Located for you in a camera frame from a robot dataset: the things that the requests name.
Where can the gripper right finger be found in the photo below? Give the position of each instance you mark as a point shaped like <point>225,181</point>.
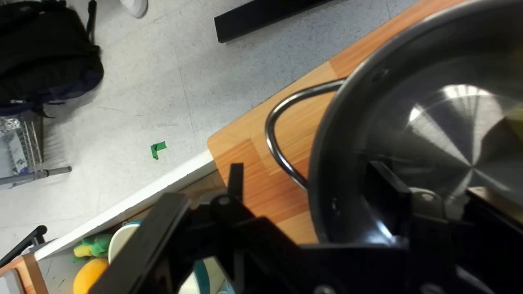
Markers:
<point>433,245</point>

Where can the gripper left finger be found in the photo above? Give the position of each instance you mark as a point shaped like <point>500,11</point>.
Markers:
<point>163,228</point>

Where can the white bowl with teal rim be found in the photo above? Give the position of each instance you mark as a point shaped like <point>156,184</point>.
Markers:
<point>121,241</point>

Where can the green and yellow plush toy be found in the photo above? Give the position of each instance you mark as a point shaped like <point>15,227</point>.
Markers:
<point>93,247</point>

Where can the green tape piece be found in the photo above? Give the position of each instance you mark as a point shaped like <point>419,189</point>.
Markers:
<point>157,149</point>

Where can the yellow orange toy fruit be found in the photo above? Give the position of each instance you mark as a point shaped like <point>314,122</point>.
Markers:
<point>88,275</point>

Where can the black backpack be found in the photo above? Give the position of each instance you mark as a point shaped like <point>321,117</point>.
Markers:
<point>41,57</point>

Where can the white round object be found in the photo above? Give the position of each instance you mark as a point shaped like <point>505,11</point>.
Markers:
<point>135,6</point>

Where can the black flat bar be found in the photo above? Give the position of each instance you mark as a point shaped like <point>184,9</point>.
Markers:
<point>261,16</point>

